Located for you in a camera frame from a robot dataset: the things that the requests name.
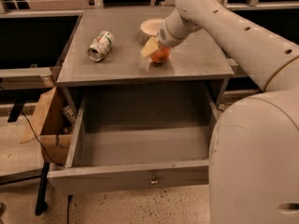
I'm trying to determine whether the orange fruit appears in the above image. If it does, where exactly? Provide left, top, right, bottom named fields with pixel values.
left=150, top=47, right=170, bottom=63

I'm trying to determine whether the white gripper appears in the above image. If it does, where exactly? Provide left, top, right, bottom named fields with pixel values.
left=141, top=8, right=200, bottom=58

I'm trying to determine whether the white paper bowl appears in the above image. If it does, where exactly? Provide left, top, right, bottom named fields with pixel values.
left=140, top=19, right=164, bottom=36

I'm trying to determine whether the black table leg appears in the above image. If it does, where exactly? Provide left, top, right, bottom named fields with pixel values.
left=35, top=162, right=50, bottom=217

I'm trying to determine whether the crushed green white can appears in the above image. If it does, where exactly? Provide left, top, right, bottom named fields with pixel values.
left=88, top=31, right=114, bottom=62

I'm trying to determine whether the grey cabinet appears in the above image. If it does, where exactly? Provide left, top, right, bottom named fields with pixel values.
left=57, top=7, right=233, bottom=113

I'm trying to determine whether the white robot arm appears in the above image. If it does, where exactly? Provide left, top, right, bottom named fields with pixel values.
left=141, top=0, right=299, bottom=224

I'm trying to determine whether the brown cardboard box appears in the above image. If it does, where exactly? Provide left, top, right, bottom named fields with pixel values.
left=21, top=87, right=74, bottom=165

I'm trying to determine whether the metal drawer knob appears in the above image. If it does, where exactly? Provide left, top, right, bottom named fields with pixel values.
left=149, top=175, right=159, bottom=186

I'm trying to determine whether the black floor cable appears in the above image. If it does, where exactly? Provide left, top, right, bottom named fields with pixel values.
left=20, top=110, right=64, bottom=167

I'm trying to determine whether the open grey top drawer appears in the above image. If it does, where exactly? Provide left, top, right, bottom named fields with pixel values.
left=48, top=82, right=217, bottom=195

